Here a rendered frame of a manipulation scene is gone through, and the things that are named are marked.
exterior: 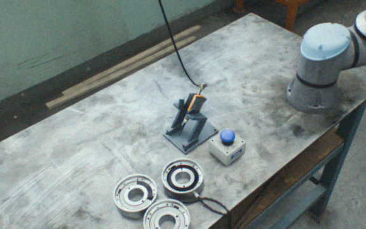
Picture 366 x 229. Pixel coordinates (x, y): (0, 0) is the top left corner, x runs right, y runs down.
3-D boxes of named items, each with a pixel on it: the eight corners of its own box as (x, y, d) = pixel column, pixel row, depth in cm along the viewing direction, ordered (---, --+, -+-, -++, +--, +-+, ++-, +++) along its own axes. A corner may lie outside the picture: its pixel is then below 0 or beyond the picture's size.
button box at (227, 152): (227, 166, 98) (227, 154, 94) (208, 151, 102) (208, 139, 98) (248, 151, 101) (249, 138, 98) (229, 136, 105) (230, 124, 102)
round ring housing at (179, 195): (154, 181, 95) (153, 172, 93) (187, 161, 100) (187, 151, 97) (178, 210, 89) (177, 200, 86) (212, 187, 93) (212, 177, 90)
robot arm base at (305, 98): (305, 75, 123) (311, 50, 116) (347, 98, 114) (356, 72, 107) (276, 96, 116) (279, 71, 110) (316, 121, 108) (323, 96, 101)
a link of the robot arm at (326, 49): (288, 64, 112) (296, 24, 102) (329, 55, 114) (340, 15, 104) (308, 89, 103) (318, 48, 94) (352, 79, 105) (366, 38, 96)
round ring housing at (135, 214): (109, 215, 89) (105, 206, 86) (125, 180, 96) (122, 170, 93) (150, 224, 87) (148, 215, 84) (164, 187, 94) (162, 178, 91)
